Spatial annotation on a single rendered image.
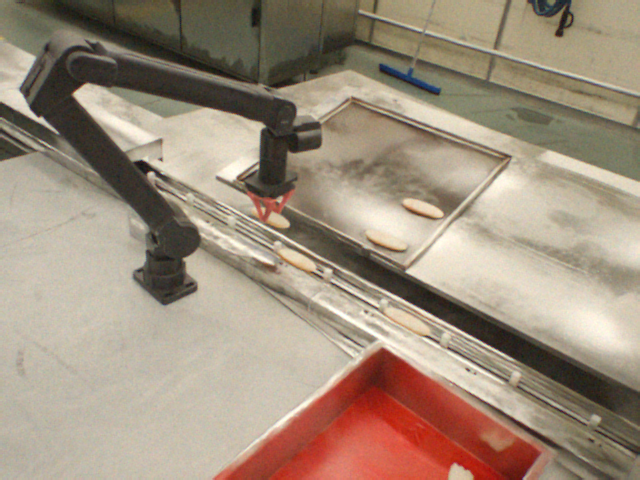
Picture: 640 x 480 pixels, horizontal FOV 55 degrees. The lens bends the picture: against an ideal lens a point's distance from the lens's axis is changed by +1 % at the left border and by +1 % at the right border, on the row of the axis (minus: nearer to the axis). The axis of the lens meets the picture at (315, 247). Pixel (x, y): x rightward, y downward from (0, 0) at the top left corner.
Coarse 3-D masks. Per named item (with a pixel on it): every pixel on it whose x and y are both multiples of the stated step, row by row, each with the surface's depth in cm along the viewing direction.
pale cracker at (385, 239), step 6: (366, 234) 135; (372, 234) 134; (378, 234) 134; (384, 234) 134; (372, 240) 133; (378, 240) 133; (384, 240) 133; (390, 240) 132; (396, 240) 132; (390, 246) 132; (396, 246) 131; (402, 246) 132
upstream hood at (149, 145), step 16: (0, 64) 187; (16, 64) 189; (0, 80) 178; (16, 80) 179; (0, 96) 169; (16, 96) 170; (80, 96) 174; (0, 112) 170; (16, 112) 164; (96, 112) 167; (32, 128) 163; (48, 128) 157; (112, 128) 160; (128, 128) 161; (64, 144) 156; (128, 144) 154; (144, 144) 155; (160, 144) 160; (80, 160) 154; (160, 160) 163
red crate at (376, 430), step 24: (360, 408) 105; (384, 408) 105; (336, 432) 100; (360, 432) 101; (384, 432) 101; (408, 432) 102; (432, 432) 102; (312, 456) 96; (336, 456) 96; (360, 456) 97; (384, 456) 97; (408, 456) 98; (432, 456) 98; (456, 456) 99
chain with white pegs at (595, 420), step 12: (192, 204) 148; (276, 252) 135; (324, 276) 128; (384, 300) 121; (444, 336) 115; (468, 360) 115; (492, 372) 113; (516, 372) 109; (516, 384) 109; (576, 420) 105; (600, 420) 102; (600, 432) 104
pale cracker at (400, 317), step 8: (384, 312) 121; (392, 312) 120; (400, 312) 120; (392, 320) 119; (400, 320) 119; (408, 320) 119; (416, 320) 119; (408, 328) 118; (416, 328) 117; (424, 328) 118
